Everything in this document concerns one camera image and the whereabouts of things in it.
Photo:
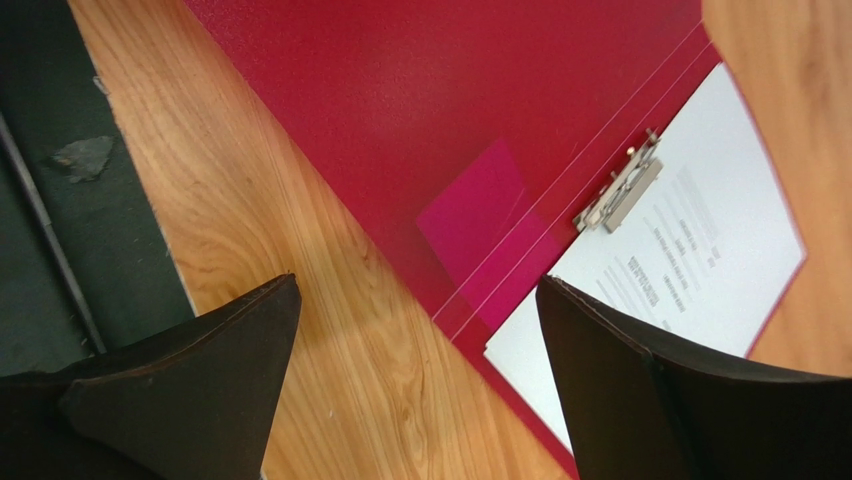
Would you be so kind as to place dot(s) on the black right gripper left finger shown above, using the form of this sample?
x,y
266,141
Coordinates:
x,y
196,401

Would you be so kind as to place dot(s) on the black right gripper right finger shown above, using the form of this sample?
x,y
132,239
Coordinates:
x,y
642,403

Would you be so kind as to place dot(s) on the white paper sheet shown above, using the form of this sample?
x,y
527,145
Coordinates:
x,y
711,246

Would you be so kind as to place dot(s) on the metal folder clip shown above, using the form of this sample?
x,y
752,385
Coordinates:
x,y
618,199

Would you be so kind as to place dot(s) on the red plastic folder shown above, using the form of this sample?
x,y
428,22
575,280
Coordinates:
x,y
465,137

